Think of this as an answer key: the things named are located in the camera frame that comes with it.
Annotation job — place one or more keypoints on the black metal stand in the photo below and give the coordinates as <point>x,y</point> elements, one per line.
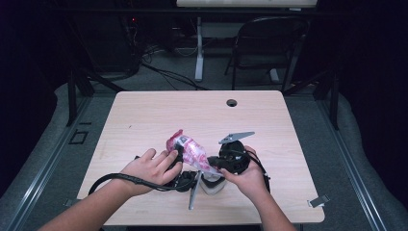
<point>334,102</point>
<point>72,96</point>

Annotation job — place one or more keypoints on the grey metal table clip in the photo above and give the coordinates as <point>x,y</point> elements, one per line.
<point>318,201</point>
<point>69,202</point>

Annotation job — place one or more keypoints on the black computer tower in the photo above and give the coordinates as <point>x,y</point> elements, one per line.
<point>109,41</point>

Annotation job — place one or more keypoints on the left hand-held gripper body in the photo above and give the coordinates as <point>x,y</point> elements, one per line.
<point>186,181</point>

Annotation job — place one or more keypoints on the person's left hand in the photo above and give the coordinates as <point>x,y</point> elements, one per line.
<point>147,173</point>

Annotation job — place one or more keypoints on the pink plastic bag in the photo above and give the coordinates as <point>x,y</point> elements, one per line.
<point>195,152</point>

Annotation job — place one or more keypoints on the metal floor rail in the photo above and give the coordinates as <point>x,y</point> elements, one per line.
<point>48,163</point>
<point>352,166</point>

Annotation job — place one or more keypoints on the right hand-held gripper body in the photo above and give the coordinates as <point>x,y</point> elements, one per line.
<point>234,157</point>

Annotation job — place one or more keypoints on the clear container with black lid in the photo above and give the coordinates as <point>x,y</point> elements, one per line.
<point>213,186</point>

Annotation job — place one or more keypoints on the black folding chair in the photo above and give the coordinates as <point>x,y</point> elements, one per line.
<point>263,48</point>

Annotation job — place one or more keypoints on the white desk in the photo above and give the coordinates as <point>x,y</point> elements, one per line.
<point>199,48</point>

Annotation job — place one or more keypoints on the person's right hand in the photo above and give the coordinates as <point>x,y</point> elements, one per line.
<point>251,183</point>

